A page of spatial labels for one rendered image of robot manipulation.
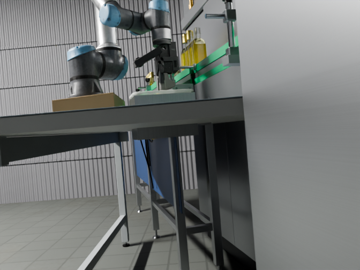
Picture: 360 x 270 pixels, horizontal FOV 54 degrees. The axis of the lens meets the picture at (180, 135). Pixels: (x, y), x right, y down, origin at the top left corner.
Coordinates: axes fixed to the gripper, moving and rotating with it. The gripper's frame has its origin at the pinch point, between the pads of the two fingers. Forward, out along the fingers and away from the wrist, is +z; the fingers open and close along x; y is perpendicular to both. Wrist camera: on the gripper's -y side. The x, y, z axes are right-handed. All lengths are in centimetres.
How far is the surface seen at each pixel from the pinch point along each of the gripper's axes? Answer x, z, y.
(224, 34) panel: 16.5, -27.0, 34.1
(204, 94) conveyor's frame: -2.7, 0.7, 16.4
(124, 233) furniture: 89, 75, -13
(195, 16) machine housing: 62, -50, 36
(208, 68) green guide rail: -3.2, -9.0, 18.6
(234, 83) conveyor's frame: -32.2, 1.0, 16.8
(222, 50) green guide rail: -19.5, -12.0, 18.5
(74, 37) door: 295, -103, -40
